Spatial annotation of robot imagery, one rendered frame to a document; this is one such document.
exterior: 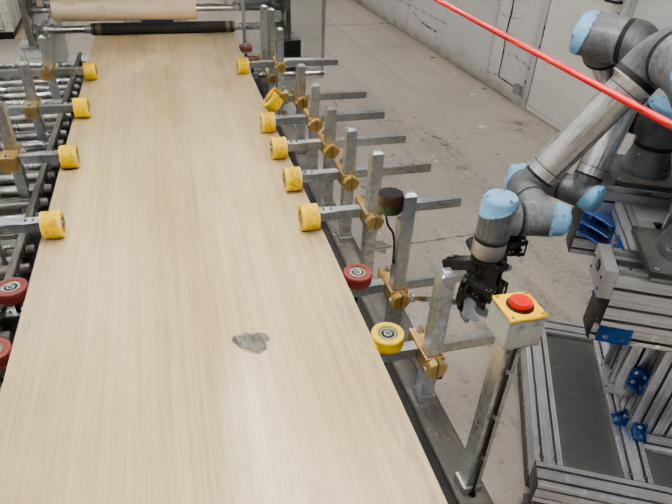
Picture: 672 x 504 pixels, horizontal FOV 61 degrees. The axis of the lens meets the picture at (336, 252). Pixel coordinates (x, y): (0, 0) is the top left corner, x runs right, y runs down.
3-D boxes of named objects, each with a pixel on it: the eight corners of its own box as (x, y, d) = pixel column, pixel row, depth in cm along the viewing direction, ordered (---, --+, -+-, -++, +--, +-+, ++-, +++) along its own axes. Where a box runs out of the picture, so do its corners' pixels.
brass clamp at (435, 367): (426, 339, 150) (429, 324, 147) (447, 377, 139) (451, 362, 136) (404, 342, 148) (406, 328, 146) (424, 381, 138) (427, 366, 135)
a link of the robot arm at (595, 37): (634, 141, 187) (615, 50, 142) (590, 127, 195) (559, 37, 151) (653, 108, 186) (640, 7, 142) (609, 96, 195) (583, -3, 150)
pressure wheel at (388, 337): (375, 349, 148) (379, 315, 142) (404, 360, 145) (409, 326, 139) (362, 369, 142) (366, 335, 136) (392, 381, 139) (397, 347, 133)
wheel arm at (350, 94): (364, 95, 265) (364, 89, 264) (366, 98, 263) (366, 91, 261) (286, 100, 257) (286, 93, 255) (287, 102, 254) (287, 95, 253)
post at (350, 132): (346, 247, 212) (354, 124, 185) (349, 252, 209) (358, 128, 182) (337, 248, 211) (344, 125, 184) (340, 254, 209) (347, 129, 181)
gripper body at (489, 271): (481, 313, 132) (492, 271, 125) (455, 293, 137) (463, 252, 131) (504, 302, 135) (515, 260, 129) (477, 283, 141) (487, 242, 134)
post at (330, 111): (329, 218, 233) (334, 103, 206) (331, 222, 230) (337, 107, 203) (321, 219, 232) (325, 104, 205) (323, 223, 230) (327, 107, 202)
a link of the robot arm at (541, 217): (559, 187, 129) (511, 186, 129) (578, 213, 120) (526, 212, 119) (550, 217, 133) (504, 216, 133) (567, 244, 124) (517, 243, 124)
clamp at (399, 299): (392, 279, 169) (394, 265, 166) (409, 308, 158) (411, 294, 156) (374, 282, 168) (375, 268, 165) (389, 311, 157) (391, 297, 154)
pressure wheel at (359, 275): (364, 292, 168) (367, 259, 161) (373, 309, 161) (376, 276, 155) (338, 295, 166) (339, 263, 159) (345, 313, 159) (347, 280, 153)
